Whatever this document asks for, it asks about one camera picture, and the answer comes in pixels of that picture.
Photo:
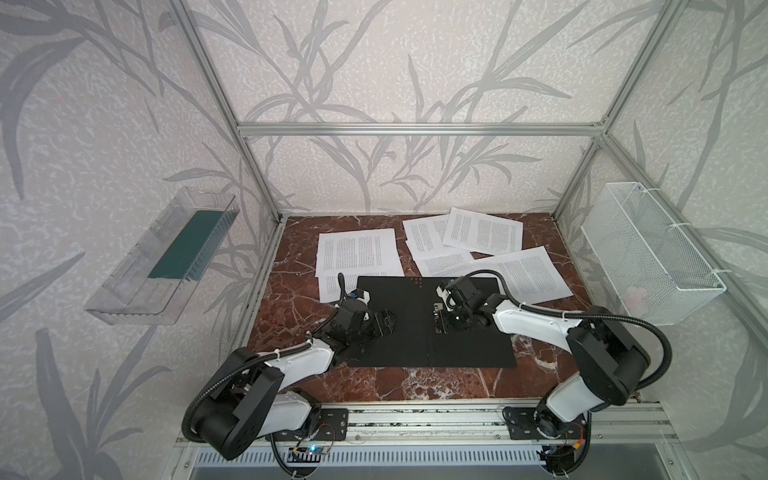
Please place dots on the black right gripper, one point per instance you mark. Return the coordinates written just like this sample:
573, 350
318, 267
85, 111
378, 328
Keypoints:
447, 319

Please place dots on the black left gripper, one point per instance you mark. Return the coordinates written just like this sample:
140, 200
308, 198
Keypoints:
377, 323

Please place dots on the metal folder clip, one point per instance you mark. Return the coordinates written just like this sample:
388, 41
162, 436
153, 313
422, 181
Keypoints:
438, 309

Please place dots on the white black file folder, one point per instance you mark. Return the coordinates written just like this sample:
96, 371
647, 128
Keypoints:
413, 343

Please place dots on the printed paper sheet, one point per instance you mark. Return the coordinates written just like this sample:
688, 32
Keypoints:
451, 265
483, 233
530, 274
424, 236
329, 288
358, 252

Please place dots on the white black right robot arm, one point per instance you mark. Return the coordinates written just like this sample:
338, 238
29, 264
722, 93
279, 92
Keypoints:
610, 361

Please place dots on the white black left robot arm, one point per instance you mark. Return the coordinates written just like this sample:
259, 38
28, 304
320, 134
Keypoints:
248, 397

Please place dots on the green circuit board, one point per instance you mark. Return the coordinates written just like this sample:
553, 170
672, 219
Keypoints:
311, 454

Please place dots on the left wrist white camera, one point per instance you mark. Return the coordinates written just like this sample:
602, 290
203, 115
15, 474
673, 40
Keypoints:
359, 294

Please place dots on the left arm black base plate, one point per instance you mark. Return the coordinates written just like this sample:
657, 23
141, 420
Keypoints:
325, 425

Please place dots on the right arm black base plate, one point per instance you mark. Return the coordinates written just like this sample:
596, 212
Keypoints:
522, 420

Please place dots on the aluminium cage frame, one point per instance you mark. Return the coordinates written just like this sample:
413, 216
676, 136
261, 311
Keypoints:
692, 119

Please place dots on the clear plastic wall tray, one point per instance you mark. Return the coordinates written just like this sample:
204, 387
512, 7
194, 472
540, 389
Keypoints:
155, 281

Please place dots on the white wire mesh basket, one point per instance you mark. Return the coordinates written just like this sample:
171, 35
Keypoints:
656, 271

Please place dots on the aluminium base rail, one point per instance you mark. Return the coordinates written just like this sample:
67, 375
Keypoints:
479, 422

